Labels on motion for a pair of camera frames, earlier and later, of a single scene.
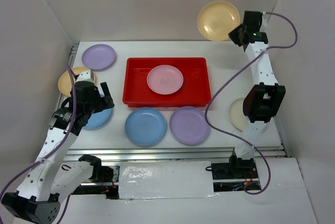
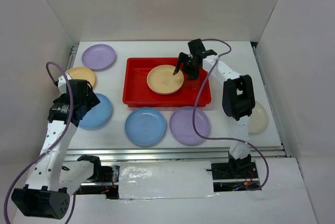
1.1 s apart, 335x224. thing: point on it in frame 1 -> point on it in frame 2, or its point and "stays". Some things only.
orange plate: (216, 19) -> (160, 79)
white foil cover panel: (168, 179) stays
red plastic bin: (194, 91) stays
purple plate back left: (98, 56) stays
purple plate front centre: (189, 124) stays
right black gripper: (232, 35) -> (192, 75)
